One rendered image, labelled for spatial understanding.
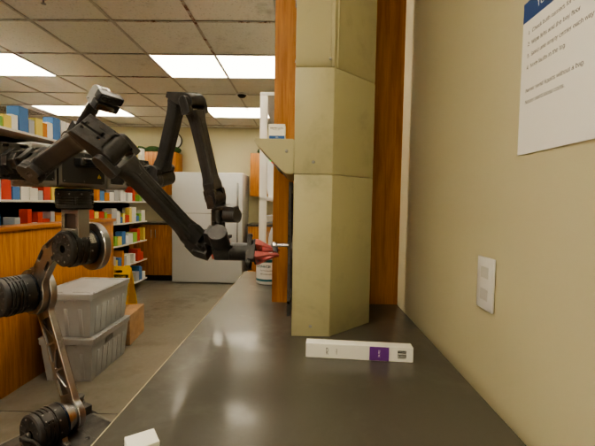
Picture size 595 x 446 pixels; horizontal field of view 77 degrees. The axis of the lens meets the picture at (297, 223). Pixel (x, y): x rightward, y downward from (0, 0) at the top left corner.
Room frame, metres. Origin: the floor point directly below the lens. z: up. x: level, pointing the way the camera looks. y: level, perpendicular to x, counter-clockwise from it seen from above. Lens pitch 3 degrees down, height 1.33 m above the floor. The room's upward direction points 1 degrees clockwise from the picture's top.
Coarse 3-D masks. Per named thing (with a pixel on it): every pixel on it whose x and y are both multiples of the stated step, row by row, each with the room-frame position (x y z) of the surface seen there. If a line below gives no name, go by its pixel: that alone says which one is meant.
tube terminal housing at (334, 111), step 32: (320, 96) 1.06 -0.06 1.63; (352, 96) 1.12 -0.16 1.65; (320, 128) 1.06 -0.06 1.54; (352, 128) 1.13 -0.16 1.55; (320, 160) 1.06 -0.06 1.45; (352, 160) 1.13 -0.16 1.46; (320, 192) 1.06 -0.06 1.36; (352, 192) 1.13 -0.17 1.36; (320, 224) 1.06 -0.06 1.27; (352, 224) 1.13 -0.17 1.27; (320, 256) 1.06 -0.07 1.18; (352, 256) 1.14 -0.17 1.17; (320, 288) 1.06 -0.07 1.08; (352, 288) 1.14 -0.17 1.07; (320, 320) 1.06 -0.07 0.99; (352, 320) 1.14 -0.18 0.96
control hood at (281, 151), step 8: (264, 144) 1.07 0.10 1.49; (272, 144) 1.07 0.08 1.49; (280, 144) 1.07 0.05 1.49; (288, 144) 1.07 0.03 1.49; (264, 152) 1.09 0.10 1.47; (272, 152) 1.07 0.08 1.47; (280, 152) 1.07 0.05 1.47; (288, 152) 1.07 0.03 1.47; (272, 160) 1.07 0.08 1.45; (280, 160) 1.07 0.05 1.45; (288, 160) 1.07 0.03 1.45; (280, 168) 1.07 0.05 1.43; (288, 168) 1.07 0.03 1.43; (288, 176) 1.16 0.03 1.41
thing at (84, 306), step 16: (64, 288) 2.77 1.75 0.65; (80, 288) 2.78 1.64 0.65; (96, 288) 2.79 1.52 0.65; (112, 288) 2.91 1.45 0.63; (64, 304) 2.63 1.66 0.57; (80, 304) 2.63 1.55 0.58; (96, 304) 2.70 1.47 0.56; (112, 304) 2.95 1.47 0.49; (64, 320) 2.64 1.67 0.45; (80, 320) 2.64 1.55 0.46; (96, 320) 2.71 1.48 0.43; (112, 320) 2.98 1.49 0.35; (64, 336) 2.65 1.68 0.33; (80, 336) 2.65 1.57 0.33
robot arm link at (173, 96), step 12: (168, 96) 1.45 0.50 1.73; (192, 96) 1.41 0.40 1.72; (168, 108) 1.48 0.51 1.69; (180, 108) 1.47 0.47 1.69; (168, 120) 1.50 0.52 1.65; (180, 120) 1.51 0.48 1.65; (168, 132) 1.51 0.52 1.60; (168, 144) 1.53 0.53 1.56; (168, 156) 1.56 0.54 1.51; (156, 168) 1.56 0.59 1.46; (168, 168) 1.60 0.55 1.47; (156, 180) 1.57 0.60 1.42
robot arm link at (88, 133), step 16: (80, 128) 0.95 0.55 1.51; (96, 128) 0.97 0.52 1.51; (64, 144) 1.01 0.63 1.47; (80, 144) 0.96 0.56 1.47; (96, 144) 0.95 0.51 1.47; (112, 144) 0.97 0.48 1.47; (128, 144) 1.01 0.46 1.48; (32, 160) 1.12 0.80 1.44; (48, 160) 1.10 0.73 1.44; (64, 160) 1.07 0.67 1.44; (112, 160) 0.97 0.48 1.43; (32, 176) 1.15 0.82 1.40
